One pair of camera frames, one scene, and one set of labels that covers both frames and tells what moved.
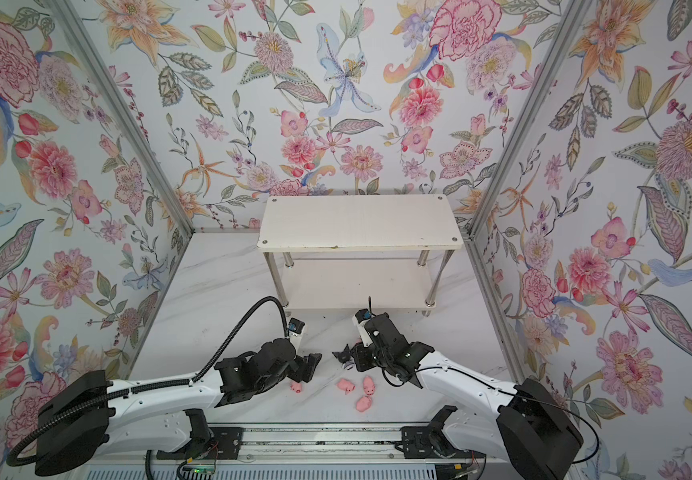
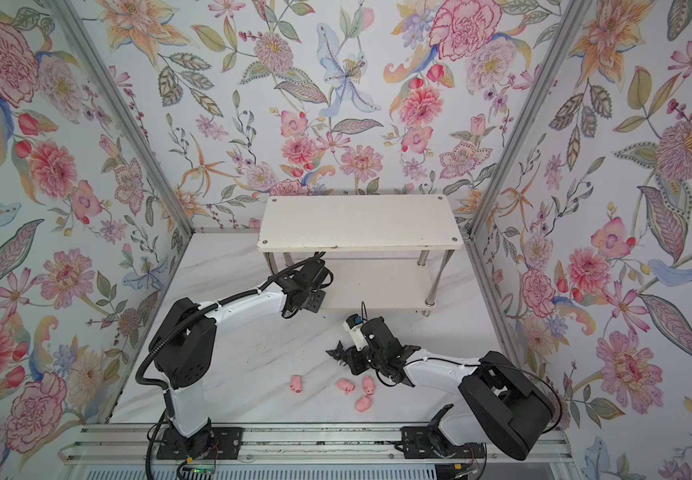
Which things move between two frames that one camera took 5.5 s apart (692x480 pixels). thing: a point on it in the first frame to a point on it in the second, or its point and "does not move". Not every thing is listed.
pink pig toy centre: [345, 386] does not move
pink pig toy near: [363, 403] does not move
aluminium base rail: [320, 444] does not move
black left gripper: [303, 366] to [311, 284]
